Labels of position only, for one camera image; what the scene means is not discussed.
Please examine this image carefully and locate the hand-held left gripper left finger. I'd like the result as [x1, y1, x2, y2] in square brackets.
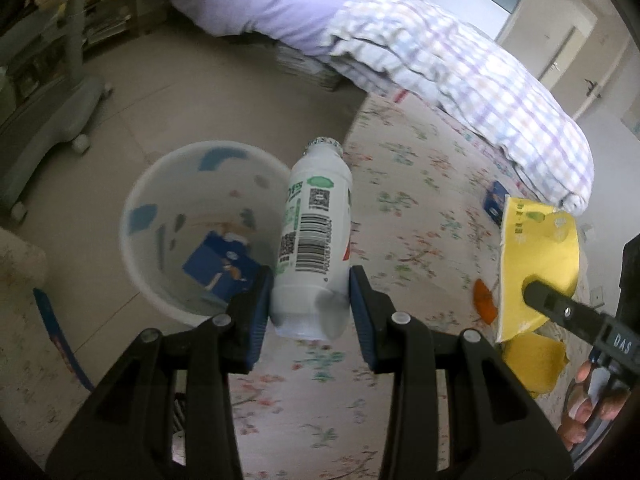
[45, 265, 275, 480]

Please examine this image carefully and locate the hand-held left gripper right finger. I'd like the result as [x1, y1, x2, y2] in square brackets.
[348, 265, 573, 480]

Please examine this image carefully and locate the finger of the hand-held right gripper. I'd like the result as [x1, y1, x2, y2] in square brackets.
[522, 280, 610, 347]

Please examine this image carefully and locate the person's right hand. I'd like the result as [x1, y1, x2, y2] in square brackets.
[557, 360, 631, 453]

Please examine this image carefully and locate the wooden shelf with toys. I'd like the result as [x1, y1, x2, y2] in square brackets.
[30, 0, 168, 51]

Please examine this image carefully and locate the orange scrap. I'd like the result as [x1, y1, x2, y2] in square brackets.
[472, 279, 498, 322]

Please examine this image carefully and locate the yellow paper packaging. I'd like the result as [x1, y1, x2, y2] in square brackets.
[497, 196, 581, 400]

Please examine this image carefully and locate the blue carton box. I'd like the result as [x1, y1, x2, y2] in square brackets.
[482, 180, 510, 225]
[182, 231, 261, 306]

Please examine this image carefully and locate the white plastic bin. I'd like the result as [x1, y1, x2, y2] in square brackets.
[119, 141, 292, 326]

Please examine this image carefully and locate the white plastic bottle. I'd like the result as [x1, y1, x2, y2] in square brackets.
[270, 136, 355, 343]

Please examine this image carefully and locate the grey bed base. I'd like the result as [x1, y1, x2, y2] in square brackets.
[277, 42, 346, 92]

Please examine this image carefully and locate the blue strip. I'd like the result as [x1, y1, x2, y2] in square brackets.
[32, 287, 96, 393]

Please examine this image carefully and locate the lavender bed sheet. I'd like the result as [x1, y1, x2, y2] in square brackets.
[152, 0, 381, 56]

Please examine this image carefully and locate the beige plush cloth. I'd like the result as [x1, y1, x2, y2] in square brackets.
[0, 227, 48, 301]

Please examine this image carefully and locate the white door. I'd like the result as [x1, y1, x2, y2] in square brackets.
[497, 0, 601, 88]
[575, 7, 640, 133]

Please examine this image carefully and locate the grey wheeled stand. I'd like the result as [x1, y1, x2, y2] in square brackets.
[0, 0, 113, 221]

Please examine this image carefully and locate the white floral bedsheet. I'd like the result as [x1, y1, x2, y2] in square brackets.
[0, 92, 623, 480]

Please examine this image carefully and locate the plaid quilt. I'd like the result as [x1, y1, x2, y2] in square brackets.
[320, 0, 595, 216]

